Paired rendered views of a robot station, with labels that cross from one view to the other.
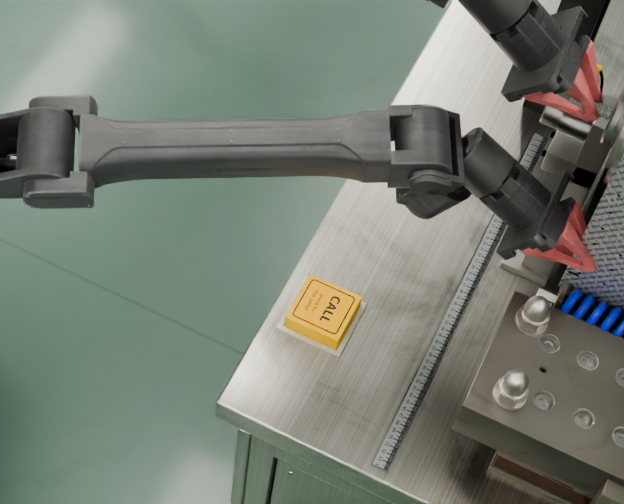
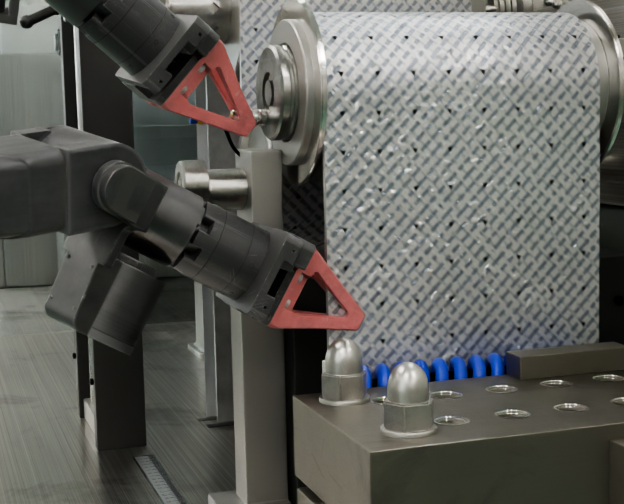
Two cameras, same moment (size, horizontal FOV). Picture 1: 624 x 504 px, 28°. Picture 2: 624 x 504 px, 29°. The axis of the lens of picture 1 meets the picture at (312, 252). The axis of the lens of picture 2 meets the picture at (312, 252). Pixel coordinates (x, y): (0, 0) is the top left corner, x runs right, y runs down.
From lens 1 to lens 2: 99 cm
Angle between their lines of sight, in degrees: 57
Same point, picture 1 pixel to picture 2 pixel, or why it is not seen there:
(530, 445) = (491, 464)
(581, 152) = (253, 209)
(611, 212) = (345, 190)
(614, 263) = (380, 288)
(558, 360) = not seen: hidden behind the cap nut
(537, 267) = (268, 489)
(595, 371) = (465, 396)
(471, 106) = (39, 467)
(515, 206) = (236, 233)
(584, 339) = not seen: hidden behind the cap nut
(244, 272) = not seen: outside the picture
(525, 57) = (149, 26)
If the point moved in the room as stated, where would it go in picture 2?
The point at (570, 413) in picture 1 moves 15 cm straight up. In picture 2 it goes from (493, 417) to (492, 192)
